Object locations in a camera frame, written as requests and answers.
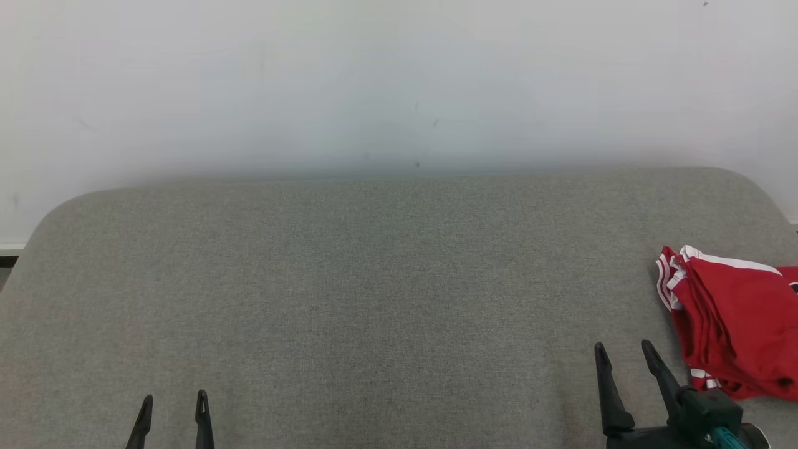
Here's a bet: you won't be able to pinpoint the red shorts with white stripe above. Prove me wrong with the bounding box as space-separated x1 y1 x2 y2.
667 245 798 402

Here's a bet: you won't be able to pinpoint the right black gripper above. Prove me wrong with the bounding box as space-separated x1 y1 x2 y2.
594 338 714 449

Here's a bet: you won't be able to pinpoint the red basketball jersey white sleeves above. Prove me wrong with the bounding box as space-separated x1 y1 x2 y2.
655 246 798 390

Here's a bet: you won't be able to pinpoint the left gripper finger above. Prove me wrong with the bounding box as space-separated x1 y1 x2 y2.
124 393 155 449
194 389 216 449

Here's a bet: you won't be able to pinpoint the teal cable connector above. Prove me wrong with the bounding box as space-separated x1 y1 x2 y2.
709 427 750 449

